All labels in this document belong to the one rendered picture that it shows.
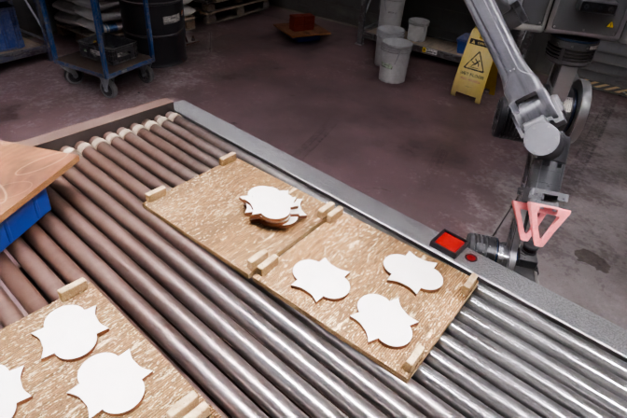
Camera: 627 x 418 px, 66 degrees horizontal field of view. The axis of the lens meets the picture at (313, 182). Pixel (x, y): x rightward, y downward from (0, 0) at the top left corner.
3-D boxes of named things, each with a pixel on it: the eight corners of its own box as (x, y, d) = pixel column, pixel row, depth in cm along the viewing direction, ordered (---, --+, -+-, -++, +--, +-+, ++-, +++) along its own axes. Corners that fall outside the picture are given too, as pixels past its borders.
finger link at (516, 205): (511, 239, 91) (522, 189, 91) (503, 235, 98) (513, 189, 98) (550, 247, 90) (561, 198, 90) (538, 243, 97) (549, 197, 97)
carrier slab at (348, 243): (340, 215, 137) (340, 210, 136) (477, 285, 117) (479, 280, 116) (252, 281, 114) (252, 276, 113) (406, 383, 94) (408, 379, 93)
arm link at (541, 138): (558, 95, 92) (513, 117, 96) (547, 78, 83) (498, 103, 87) (586, 152, 88) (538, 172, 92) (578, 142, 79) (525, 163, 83)
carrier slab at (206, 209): (235, 160, 158) (235, 157, 157) (337, 214, 138) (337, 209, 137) (142, 207, 134) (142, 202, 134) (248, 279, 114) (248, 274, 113)
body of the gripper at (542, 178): (529, 197, 86) (538, 156, 86) (515, 196, 96) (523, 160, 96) (567, 205, 85) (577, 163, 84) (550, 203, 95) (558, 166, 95)
